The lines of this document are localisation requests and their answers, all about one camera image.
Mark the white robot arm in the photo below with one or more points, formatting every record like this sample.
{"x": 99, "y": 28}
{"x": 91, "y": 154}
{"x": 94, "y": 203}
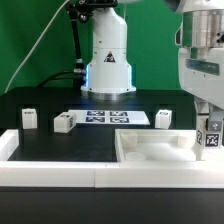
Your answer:
{"x": 200, "y": 38}

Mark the white U-shaped fence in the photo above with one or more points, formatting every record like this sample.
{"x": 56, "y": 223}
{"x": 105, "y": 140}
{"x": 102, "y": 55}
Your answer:
{"x": 146, "y": 174}

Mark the AprilTag base sheet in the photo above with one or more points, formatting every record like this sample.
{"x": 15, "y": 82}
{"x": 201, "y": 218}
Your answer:
{"x": 110, "y": 117}

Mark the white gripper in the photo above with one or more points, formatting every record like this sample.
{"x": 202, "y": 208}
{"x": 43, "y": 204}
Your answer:
{"x": 204, "y": 78}

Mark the white square tabletop part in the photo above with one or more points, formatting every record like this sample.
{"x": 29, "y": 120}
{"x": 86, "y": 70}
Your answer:
{"x": 138, "y": 145}

